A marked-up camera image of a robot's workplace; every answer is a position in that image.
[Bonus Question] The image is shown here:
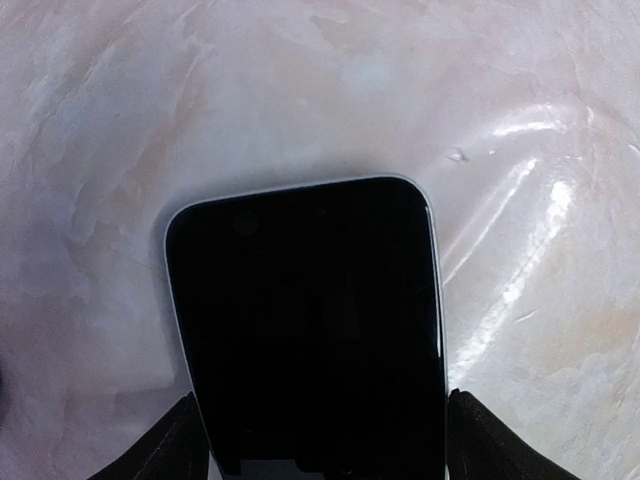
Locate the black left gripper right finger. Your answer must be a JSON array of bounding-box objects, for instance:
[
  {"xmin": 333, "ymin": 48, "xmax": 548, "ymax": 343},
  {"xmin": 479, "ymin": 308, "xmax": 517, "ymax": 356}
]
[{"xmin": 447, "ymin": 389, "xmax": 575, "ymax": 480}]

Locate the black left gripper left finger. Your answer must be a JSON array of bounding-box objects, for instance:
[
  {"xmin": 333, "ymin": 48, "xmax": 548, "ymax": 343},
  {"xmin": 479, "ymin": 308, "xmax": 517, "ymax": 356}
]
[{"xmin": 89, "ymin": 393, "xmax": 210, "ymax": 480}]

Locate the silver-edged black smartphone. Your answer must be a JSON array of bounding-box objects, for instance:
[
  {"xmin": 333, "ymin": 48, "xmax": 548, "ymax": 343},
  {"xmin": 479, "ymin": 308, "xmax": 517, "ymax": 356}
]
[{"xmin": 165, "ymin": 176, "xmax": 446, "ymax": 479}]

